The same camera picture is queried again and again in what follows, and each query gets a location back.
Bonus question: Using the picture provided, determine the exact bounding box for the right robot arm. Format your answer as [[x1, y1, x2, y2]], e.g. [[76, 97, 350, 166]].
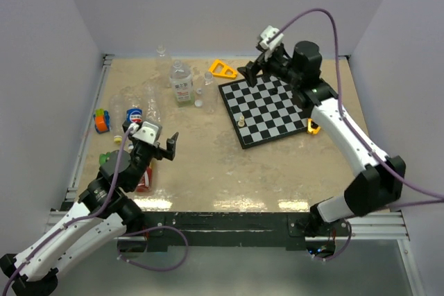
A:
[[238, 41, 406, 236]]

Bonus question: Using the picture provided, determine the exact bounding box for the clear bottle yellow cap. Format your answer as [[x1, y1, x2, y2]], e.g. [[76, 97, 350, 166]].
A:
[[108, 94, 125, 144]]

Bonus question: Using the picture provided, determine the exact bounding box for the red label tea bottle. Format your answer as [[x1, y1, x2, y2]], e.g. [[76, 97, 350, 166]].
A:
[[135, 166, 153, 193]]

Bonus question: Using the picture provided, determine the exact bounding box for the Pepsi label bottle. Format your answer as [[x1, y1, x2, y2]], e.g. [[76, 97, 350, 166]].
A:
[[124, 95, 143, 124]]

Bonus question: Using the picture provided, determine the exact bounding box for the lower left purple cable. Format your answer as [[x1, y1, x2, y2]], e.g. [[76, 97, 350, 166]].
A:
[[117, 225, 190, 272]]

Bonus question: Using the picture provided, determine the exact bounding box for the white chess piece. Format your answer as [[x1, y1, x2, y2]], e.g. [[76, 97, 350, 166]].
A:
[[237, 115, 245, 128]]

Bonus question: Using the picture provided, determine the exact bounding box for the yellow triangle toy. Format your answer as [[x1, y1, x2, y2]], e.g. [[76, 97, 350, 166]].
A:
[[208, 59, 237, 80], [307, 118, 321, 135]]

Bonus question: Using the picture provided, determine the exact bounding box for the clear Pocari bottle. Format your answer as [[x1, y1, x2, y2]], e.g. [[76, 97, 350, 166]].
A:
[[156, 44, 172, 87]]

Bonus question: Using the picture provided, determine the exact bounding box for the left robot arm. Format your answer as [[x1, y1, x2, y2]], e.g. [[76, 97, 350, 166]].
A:
[[1, 130, 178, 295]]

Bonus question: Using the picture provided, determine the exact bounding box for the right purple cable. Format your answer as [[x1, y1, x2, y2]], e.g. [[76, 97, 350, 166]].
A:
[[268, 8, 444, 207]]

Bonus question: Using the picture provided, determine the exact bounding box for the grapefruit tea bottle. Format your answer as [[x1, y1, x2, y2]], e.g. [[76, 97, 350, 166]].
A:
[[169, 60, 194, 107]]

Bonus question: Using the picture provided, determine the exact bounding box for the yellow triangle toy right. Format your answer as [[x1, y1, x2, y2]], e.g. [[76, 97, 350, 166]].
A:
[[307, 118, 321, 135]]

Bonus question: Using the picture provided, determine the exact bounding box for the clear slim bottle white cap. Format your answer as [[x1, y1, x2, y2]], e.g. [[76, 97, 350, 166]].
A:
[[202, 71, 219, 114]]

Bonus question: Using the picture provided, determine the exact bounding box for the colourful toy car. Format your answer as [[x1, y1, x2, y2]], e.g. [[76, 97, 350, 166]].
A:
[[93, 109, 110, 134]]

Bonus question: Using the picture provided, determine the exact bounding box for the black table front rail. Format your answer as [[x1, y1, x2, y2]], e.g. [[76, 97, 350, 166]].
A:
[[124, 211, 350, 252]]

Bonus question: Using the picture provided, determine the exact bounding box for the green plastic bottle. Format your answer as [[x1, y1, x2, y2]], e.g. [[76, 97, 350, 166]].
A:
[[99, 152, 112, 166]]

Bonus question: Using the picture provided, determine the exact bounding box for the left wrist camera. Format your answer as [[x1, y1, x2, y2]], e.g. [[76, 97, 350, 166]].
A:
[[129, 121, 162, 145]]

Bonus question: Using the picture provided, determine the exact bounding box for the purple cable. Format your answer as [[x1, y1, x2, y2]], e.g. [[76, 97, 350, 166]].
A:
[[117, 225, 190, 272], [1, 124, 138, 296], [268, 8, 444, 207]]

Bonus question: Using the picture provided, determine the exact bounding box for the blue white slim bottle cap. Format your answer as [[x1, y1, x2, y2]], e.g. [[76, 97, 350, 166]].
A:
[[194, 100, 203, 108]]

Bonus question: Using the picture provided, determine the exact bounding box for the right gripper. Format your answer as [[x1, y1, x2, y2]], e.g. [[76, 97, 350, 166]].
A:
[[237, 45, 301, 88]]

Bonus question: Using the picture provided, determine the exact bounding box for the chessboard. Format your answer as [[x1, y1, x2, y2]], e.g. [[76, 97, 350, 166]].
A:
[[219, 74, 307, 150]]

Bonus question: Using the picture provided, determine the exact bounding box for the yellow triangle toy far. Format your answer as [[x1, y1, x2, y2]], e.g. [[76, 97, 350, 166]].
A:
[[208, 59, 237, 80]]

